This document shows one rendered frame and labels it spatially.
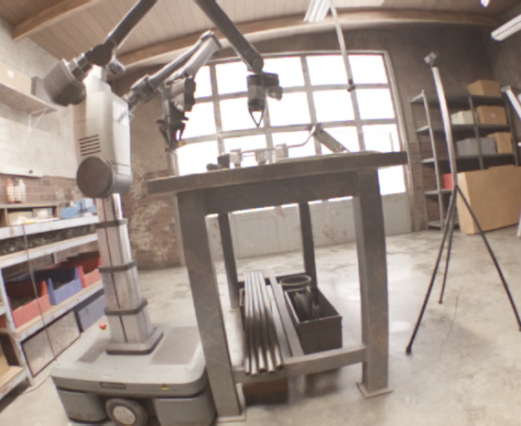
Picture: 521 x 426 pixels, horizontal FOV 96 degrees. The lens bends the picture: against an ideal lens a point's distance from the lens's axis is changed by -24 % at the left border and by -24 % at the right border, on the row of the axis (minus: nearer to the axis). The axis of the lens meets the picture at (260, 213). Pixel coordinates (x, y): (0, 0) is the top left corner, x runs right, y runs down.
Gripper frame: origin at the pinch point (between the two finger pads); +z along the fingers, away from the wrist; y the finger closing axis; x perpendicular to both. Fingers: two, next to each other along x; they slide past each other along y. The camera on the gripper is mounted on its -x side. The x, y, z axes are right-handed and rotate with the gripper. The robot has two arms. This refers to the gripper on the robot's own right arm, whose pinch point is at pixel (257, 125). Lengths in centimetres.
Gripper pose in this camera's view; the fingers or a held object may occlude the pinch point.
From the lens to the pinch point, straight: 117.1
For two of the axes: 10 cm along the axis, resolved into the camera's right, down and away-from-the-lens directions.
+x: -9.9, 1.0, -0.2
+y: -0.2, -0.5, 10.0
